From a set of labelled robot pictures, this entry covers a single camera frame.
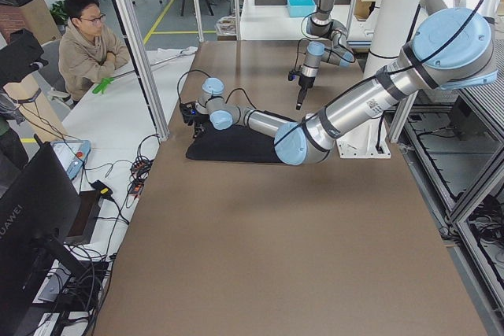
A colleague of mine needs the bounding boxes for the black Huawei monitor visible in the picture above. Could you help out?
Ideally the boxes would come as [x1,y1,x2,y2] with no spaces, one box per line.
[1,142,86,335]

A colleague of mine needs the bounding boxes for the blue teach pendant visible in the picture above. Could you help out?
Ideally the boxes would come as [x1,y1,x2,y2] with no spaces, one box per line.
[50,140,91,179]

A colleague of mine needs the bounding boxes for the seated man beige hoodie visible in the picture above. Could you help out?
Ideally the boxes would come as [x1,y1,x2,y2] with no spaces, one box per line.
[58,0,130,104]

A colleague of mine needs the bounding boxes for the cardboard box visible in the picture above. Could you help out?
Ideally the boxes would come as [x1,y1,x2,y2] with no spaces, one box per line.
[354,0,376,21]

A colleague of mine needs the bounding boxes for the white cloth on table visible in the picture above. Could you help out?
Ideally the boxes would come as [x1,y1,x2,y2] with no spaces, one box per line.
[156,46,198,61]

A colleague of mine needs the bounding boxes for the black power adapter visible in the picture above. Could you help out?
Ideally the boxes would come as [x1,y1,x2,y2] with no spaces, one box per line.
[90,180,113,200]

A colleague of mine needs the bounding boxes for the green grabber tool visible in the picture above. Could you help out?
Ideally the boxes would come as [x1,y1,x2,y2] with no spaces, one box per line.
[91,71,135,94]

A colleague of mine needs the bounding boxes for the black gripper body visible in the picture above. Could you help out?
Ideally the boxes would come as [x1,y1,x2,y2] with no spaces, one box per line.
[193,112,209,128]
[298,75,313,89]

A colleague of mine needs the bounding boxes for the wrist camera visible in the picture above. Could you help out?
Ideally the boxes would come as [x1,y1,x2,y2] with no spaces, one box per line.
[179,102,198,126]
[287,70,300,81]

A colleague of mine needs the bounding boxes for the black graphic t-shirt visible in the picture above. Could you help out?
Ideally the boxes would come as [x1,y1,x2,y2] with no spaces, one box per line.
[186,120,281,164]

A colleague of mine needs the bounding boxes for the blue plastic bin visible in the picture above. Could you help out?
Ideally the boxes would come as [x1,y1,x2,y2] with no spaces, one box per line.
[287,0,317,18]

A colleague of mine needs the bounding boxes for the orange power strip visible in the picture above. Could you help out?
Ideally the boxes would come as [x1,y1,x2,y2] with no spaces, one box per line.
[128,157,154,198]

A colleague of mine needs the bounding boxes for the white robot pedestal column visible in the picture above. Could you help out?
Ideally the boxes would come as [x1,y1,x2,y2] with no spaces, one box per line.
[337,0,419,159]

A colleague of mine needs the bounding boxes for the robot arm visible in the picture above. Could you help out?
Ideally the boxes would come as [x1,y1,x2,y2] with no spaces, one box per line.
[289,0,355,110]
[194,7,497,166]

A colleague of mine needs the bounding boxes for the aluminium frame post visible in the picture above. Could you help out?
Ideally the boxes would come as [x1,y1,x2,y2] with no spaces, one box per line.
[112,0,169,142]

